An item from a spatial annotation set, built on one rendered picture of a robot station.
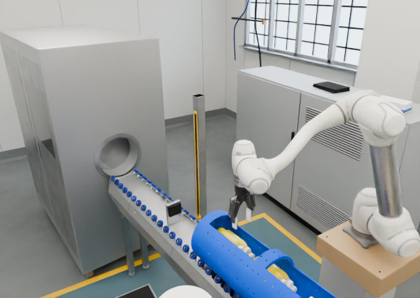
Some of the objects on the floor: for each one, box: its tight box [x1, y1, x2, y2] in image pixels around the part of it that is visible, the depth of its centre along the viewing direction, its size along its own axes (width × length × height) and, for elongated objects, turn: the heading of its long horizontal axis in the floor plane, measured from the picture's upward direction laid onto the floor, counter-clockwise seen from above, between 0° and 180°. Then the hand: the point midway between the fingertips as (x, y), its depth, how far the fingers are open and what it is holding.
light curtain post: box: [193, 94, 207, 220], centre depth 266 cm, size 6×6×170 cm
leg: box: [139, 232, 149, 269], centre depth 312 cm, size 6×6×63 cm
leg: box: [121, 215, 135, 276], centre depth 304 cm, size 6×6×63 cm
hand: (241, 220), depth 170 cm, fingers open, 8 cm apart
